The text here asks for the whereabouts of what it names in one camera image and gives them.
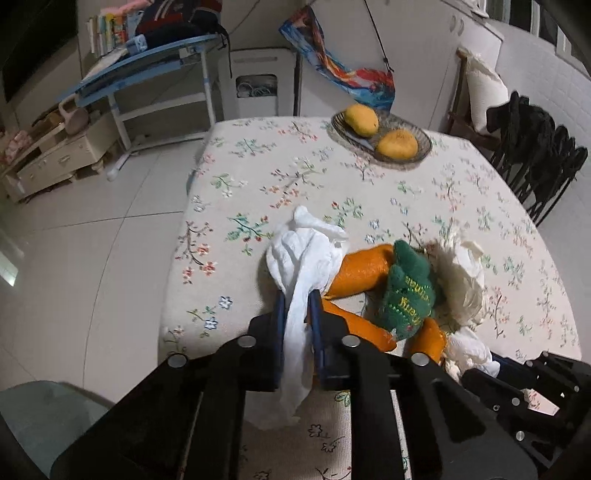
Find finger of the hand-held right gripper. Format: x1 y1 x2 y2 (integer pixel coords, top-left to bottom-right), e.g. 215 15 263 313
462 368 578 467
492 351 591 411

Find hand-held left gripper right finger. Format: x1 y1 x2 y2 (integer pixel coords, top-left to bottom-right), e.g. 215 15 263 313
307 292 540 480

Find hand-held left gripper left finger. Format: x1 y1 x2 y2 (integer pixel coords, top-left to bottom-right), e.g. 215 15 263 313
50 292 287 480

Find white tissue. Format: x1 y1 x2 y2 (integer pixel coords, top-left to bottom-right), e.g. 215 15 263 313
434 228 485 328
443 325 502 384
265 205 349 430

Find orange plush toy green sweater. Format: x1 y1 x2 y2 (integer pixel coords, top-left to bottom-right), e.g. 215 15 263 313
321 239 448 365

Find table with floral cloth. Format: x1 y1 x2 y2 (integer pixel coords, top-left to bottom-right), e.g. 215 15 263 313
157 115 583 480

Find black folding chairs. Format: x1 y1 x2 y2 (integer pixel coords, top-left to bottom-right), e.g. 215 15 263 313
489 124 589 227

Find glass fruit plate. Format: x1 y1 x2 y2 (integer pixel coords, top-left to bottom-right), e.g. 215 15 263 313
330 110 433 163

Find yellow mango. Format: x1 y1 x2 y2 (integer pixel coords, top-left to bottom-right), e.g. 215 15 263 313
376 129 419 161
344 104 379 138

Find black jacket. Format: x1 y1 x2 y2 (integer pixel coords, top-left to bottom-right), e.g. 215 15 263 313
485 91 557 153

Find wooden chair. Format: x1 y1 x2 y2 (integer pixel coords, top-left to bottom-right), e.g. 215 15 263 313
445 46 504 148

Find colourful printed tote bag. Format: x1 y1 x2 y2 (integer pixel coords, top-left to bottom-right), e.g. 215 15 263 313
278 0 396 112

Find cream television cabinet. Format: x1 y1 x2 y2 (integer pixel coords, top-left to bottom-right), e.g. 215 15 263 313
0 111 121 204

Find white pillow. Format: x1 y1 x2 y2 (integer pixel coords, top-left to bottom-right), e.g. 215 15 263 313
464 53 511 134

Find pink hanging bag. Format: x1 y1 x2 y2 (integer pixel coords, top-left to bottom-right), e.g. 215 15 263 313
58 98 89 136

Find white storage cabinet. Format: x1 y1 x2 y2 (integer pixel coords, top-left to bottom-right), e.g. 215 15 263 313
295 0 504 134

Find blue study desk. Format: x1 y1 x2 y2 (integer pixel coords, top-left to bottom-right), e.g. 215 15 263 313
58 32 227 181

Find brown bundle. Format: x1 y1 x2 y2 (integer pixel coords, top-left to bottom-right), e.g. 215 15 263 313
32 108 65 134

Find white papers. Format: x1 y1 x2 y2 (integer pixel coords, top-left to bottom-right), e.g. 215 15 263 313
85 46 130 77

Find pink cloth bundle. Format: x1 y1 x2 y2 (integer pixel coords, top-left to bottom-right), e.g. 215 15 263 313
0 129 31 162

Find dark striped backpack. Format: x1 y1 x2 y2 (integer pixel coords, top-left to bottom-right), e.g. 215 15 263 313
134 0 229 47

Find row of books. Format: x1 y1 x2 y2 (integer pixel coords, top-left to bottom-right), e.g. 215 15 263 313
88 11 134 58

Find pink plush toy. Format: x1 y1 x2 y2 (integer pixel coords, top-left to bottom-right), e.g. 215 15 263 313
111 0 153 17

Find window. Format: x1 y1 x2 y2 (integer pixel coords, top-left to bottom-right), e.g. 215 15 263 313
471 0 583 65

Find black wall television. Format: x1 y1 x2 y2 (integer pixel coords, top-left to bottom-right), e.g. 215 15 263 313
0 0 77 104

